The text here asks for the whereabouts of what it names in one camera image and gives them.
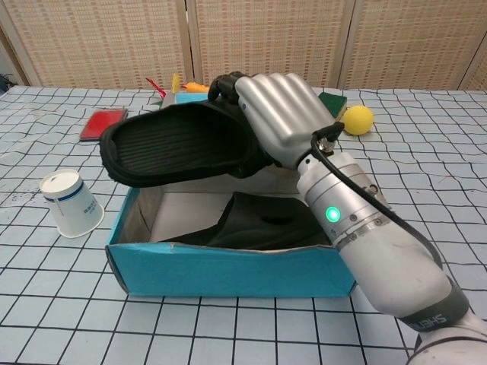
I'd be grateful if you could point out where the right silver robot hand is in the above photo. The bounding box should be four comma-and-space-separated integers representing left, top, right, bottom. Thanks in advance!
207, 71, 343, 172

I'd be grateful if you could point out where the black rubber slipper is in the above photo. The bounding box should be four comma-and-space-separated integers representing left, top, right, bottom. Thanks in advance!
167, 191, 332, 251
98, 99, 275, 188

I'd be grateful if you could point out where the blue cardboard shoe box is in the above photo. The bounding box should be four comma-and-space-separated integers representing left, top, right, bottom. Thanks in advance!
105, 93, 358, 297

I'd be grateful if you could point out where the green yellow sponge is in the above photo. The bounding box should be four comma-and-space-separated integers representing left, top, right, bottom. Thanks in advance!
317, 90, 349, 119

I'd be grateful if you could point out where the yellow foam ball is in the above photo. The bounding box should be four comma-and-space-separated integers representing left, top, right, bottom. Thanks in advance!
342, 105, 376, 137

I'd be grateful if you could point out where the yellow rubber chicken toy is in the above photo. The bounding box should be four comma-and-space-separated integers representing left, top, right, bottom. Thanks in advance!
180, 81, 211, 94

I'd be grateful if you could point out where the red yellow feather shuttlecock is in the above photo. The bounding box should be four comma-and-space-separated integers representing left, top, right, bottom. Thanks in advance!
145, 72, 183, 107

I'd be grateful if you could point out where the red ink pad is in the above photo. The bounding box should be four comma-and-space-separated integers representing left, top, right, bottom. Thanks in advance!
78, 108, 129, 143

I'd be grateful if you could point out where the woven folding screen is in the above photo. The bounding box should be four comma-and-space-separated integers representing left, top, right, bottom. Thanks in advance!
0, 0, 487, 92

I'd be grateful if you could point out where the white paper cup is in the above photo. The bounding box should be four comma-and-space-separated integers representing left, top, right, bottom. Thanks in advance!
39, 168, 105, 239

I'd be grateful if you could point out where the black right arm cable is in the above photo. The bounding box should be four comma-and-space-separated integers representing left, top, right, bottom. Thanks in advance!
310, 123, 444, 263

